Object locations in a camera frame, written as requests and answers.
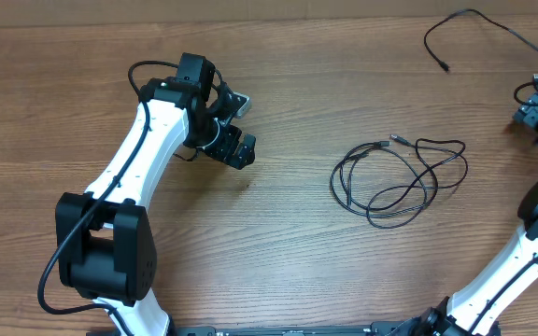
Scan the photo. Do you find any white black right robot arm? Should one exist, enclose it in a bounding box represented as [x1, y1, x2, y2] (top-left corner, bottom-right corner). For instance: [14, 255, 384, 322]
[400, 181, 538, 336]

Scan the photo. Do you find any black USB-A cable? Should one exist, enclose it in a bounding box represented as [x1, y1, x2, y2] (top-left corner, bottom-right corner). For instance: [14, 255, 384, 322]
[423, 8, 538, 94]

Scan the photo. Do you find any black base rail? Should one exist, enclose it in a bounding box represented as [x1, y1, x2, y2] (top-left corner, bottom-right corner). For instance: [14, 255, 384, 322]
[86, 319, 419, 336]

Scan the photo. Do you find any thin black USB-C cable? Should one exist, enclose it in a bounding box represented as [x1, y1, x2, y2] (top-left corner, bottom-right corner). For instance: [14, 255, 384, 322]
[329, 133, 470, 230]

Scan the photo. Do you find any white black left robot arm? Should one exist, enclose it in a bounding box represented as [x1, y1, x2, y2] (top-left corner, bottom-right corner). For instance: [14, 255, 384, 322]
[37, 53, 256, 335]

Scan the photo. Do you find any cardboard wall panel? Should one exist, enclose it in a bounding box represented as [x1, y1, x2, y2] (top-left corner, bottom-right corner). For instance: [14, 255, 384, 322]
[0, 0, 538, 27]

